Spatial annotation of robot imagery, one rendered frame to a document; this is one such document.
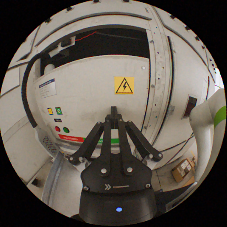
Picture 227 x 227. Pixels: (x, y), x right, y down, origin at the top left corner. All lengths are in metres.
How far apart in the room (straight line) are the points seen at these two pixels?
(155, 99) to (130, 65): 0.17
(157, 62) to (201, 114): 0.28
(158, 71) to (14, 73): 0.72
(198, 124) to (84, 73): 0.47
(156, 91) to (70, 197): 0.71
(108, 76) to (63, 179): 0.62
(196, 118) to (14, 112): 0.92
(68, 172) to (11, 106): 0.56
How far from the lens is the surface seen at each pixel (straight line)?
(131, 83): 0.20
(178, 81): 0.36
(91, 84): 0.20
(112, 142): 0.31
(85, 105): 0.22
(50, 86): 0.30
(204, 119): 0.37
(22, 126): 0.58
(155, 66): 0.30
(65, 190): 0.57
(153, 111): 0.32
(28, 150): 0.65
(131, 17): 0.41
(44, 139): 0.39
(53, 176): 0.62
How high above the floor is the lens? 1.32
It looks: 27 degrees down
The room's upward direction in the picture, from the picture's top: 2 degrees counter-clockwise
